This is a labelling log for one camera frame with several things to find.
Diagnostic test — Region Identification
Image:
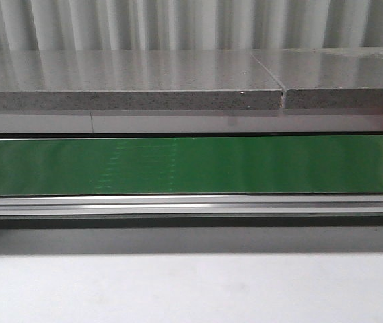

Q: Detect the white base panel under slabs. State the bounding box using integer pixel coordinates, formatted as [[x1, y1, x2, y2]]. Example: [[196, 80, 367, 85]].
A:
[[0, 109, 383, 134]]

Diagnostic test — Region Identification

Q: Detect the grey stone slab left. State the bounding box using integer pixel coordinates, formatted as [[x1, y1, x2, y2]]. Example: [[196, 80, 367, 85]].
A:
[[0, 50, 282, 112]]

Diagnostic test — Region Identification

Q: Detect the grey stone slab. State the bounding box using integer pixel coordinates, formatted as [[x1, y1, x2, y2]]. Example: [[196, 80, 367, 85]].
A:
[[0, 50, 282, 112], [252, 48, 383, 113]]

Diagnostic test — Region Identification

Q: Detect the green conveyor belt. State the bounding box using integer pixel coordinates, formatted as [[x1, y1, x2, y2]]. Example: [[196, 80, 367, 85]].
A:
[[0, 135, 383, 196]]

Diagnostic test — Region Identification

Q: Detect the grey stone slab right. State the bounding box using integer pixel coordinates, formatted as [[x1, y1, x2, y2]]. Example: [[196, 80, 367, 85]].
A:
[[252, 48, 383, 113]]

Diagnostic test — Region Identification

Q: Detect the aluminium conveyor side rail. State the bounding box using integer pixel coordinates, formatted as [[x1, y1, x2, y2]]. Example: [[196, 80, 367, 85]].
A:
[[0, 194, 383, 221]]

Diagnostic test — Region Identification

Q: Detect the white corrugated wall panel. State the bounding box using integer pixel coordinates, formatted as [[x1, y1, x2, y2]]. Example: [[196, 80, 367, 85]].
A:
[[0, 1, 383, 50]]

